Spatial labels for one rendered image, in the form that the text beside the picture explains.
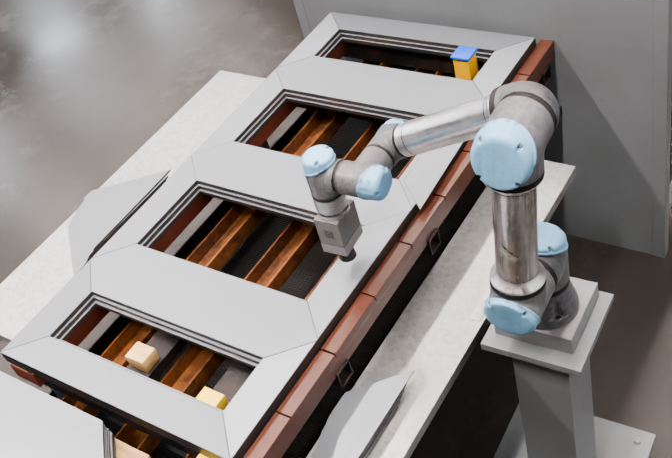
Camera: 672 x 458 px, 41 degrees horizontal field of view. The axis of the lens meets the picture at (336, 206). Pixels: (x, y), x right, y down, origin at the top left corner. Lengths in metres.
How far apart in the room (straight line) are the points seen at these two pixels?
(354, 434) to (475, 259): 0.60
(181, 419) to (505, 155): 0.91
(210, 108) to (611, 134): 1.29
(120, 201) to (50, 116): 2.21
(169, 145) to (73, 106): 2.00
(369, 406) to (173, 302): 0.55
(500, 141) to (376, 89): 1.15
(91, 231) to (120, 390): 0.68
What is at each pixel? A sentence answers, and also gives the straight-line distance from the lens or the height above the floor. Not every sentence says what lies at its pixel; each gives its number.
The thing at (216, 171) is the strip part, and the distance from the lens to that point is 2.60.
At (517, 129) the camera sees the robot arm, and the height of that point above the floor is 1.37.
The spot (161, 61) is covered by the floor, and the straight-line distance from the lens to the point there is 4.98.
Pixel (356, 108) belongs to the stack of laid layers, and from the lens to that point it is 2.69.
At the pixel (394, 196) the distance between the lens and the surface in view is 2.33.
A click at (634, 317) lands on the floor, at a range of 3.10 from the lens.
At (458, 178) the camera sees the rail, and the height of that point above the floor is 0.82.
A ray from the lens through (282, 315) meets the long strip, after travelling 2.13.
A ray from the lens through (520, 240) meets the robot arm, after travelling 1.79.
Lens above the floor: 2.38
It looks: 41 degrees down
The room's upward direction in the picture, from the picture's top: 17 degrees counter-clockwise
